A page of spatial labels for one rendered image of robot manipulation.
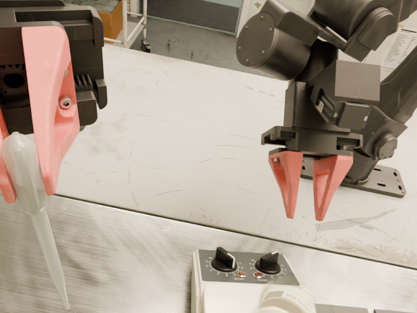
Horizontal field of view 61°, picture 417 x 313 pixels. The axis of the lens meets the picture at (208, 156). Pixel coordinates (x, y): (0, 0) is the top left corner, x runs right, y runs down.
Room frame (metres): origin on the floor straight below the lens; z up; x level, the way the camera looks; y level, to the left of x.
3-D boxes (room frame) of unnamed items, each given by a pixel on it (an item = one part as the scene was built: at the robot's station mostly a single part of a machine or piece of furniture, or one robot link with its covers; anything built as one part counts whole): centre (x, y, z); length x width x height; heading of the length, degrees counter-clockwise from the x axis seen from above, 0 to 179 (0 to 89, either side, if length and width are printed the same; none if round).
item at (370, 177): (0.50, -0.27, 0.94); 0.20 x 0.07 x 0.08; 90
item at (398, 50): (2.46, -1.18, 0.40); 0.24 x 0.01 x 0.30; 90
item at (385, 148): (0.49, -0.26, 1.00); 0.09 x 0.06 x 0.06; 30
